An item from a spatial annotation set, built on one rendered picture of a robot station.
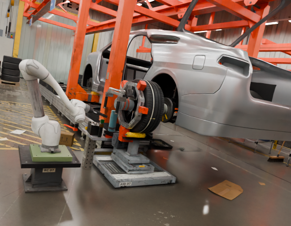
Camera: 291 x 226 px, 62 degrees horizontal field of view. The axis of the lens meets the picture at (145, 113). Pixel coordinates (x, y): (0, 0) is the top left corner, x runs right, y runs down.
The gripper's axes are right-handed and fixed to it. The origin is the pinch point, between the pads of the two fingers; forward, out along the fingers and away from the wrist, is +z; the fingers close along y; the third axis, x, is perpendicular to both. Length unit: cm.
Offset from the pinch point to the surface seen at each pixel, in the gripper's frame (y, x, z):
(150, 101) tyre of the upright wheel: -28, -35, 32
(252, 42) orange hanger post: 29, -230, 246
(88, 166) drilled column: 16, 65, 18
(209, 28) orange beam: 153, -270, 249
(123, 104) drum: -2.3, -20.8, 17.2
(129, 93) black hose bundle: -14.6, -34.2, 10.4
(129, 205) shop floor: -71, 66, 23
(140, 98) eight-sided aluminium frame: -22.2, -33.5, 21.2
